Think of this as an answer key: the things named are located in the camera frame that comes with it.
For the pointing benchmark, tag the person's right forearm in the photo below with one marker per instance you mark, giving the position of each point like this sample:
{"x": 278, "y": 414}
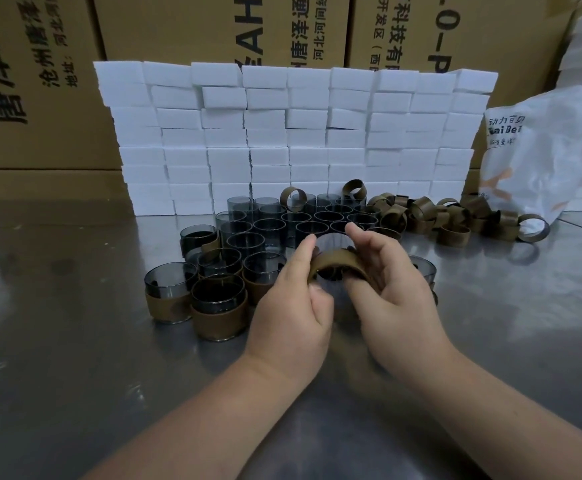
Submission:
{"x": 495, "y": 419}

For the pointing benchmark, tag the person's left forearm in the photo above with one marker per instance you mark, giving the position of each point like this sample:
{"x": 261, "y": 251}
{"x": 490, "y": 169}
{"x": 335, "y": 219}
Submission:
{"x": 201, "y": 419}

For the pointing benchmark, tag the group of bare smoky cups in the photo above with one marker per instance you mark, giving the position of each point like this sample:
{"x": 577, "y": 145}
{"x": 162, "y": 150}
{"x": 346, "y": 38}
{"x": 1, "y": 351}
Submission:
{"x": 271, "y": 227}

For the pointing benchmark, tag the pile of loose brown bands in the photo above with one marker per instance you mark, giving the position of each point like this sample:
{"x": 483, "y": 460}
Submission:
{"x": 420, "y": 212}

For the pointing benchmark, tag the white printed plastic bag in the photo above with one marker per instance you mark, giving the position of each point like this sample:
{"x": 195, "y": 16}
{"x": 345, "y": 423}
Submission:
{"x": 535, "y": 154}

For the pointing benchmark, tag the stack of white boxes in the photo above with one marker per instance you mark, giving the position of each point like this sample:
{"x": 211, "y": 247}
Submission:
{"x": 271, "y": 134}

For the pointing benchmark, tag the person's left hand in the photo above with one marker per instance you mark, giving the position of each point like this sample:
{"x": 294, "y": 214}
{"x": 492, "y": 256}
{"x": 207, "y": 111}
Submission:
{"x": 286, "y": 324}

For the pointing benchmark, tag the brown sleeve band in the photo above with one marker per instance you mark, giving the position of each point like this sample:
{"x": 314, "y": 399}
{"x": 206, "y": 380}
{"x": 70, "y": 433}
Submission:
{"x": 335, "y": 259}

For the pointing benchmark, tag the person's left thumb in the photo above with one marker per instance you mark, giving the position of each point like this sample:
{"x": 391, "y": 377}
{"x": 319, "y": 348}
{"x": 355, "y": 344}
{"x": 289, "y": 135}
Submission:
{"x": 324, "y": 307}

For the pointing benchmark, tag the cluster of brown-sleeved cups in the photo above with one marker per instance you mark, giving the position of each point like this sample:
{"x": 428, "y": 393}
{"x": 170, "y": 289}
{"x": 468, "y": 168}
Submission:
{"x": 219, "y": 314}

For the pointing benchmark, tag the cardboard carton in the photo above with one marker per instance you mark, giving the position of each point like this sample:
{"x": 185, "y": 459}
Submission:
{"x": 36, "y": 84}
{"x": 196, "y": 27}
{"x": 420, "y": 29}
{"x": 46, "y": 184}

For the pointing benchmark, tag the smoky clear glass cup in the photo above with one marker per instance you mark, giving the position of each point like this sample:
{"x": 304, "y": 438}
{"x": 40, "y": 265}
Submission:
{"x": 333, "y": 242}

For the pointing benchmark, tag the person's right hand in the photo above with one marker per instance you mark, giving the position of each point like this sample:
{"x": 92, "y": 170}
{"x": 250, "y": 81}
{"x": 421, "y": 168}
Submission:
{"x": 401, "y": 319}

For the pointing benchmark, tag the person's right thumb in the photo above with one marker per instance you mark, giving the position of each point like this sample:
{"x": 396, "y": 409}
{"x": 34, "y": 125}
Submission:
{"x": 363, "y": 290}

